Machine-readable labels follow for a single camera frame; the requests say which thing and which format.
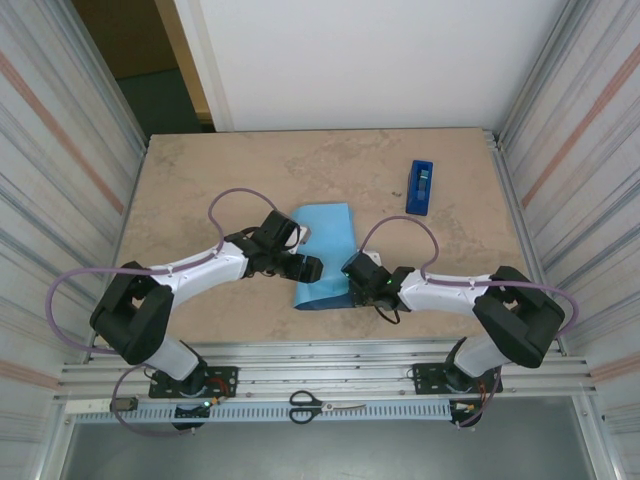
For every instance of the blue wrapping paper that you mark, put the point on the blue wrapping paper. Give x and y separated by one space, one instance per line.
325 230

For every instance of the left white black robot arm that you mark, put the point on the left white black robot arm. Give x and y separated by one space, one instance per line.
130 310

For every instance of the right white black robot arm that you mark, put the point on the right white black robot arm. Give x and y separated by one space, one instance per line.
520 310

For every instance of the blue tape dispenser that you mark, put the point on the blue tape dispenser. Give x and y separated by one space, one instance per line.
417 205

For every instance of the tape roll in dispenser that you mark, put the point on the tape roll in dispenser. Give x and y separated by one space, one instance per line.
422 181

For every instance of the small black electronics module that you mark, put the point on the small black electronics module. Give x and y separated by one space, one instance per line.
192 411
462 410

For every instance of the tan wooden door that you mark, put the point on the tan wooden door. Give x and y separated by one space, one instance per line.
181 50

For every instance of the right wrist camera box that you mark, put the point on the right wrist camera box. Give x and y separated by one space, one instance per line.
372 256

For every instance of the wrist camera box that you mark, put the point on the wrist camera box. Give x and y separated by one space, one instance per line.
372 256
303 234

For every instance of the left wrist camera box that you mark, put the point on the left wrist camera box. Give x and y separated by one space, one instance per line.
303 234

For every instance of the aluminium rail frame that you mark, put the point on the aluminium rail frame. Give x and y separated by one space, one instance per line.
325 360

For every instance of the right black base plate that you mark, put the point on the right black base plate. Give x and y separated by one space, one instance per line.
425 380

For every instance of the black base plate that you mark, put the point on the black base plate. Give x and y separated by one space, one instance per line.
225 380
425 380

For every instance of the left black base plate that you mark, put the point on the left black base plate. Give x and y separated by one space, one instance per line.
225 380

